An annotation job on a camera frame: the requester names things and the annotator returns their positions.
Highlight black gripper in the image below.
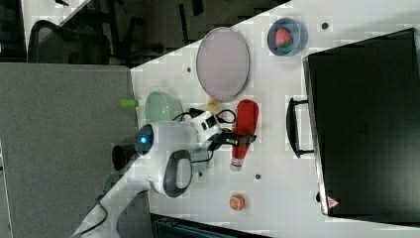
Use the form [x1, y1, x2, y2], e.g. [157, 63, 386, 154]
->
[207, 132, 257, 151]

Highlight red ketchup bottle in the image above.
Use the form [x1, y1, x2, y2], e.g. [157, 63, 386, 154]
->
[230, 99, 260, 172]

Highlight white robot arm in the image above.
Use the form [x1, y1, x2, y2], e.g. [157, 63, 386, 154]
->
[70, 109, 259, 238]

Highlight grey round plate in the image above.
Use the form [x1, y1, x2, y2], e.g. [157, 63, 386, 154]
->
[196, 27, 250, 101]

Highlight toy peeled banana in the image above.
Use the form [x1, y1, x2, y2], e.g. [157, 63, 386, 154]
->
[205, 97, 221, 114]

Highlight green cup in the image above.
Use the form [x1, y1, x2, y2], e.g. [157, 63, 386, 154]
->
[191, 151, 210, 174]

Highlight toy orange half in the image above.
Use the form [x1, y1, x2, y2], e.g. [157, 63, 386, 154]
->
[229, 193, 246, 210]

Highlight green colander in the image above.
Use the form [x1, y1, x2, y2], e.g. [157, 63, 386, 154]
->
[144, 91, 183, 123]

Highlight toy strawberry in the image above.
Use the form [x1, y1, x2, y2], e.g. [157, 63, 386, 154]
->
[274, 28, 293, 48]

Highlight blue bowl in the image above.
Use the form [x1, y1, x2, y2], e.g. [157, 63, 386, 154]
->
[266, 18, 308, 57]

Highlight black toaster oven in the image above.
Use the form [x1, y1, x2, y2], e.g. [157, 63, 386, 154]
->
[302, 28, 420, 227]

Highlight green spatula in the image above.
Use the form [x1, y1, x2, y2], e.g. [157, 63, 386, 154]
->
[103, 173, 122, 192]

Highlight black office chair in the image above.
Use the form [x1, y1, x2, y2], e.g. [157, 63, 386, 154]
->
[27, 20, 111, 65]

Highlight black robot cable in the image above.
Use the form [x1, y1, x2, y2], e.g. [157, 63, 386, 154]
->
[77, 107, 238, 236]

